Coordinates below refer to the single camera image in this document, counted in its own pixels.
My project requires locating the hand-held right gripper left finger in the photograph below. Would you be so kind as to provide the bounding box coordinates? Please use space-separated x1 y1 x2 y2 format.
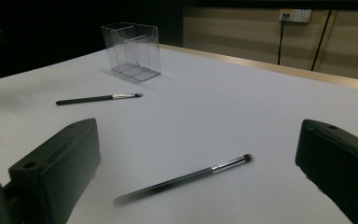
8 118 102 224

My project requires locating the white wall socket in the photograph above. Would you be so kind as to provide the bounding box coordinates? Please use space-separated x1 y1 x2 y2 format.
278 8 312 23

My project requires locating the wooden table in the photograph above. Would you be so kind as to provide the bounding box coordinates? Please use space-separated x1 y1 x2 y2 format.
158 43 358 93

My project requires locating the clear acrylic organizer box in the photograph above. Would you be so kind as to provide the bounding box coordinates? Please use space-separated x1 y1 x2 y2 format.
101 21 162 82

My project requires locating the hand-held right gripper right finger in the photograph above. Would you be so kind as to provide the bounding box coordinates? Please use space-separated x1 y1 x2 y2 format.
295 119 358 224

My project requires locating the beige wall trim strip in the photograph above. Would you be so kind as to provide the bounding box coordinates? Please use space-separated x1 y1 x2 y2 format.
307 9 338 72

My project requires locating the black horizontal bar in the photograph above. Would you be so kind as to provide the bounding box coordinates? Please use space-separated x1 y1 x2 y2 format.
183 0 358 11

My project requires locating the white table mat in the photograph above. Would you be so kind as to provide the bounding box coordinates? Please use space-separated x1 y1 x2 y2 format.
0 46 358 224

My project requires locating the black power cable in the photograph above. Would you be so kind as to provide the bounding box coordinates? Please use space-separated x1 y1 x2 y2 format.
277 13 289 66

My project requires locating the black round-tip makeup brush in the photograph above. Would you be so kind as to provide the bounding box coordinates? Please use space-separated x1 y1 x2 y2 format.
113 153 253 206

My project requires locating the black pointed-tip makeup brush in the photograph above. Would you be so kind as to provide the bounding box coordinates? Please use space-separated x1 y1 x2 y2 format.
55 92 144 106

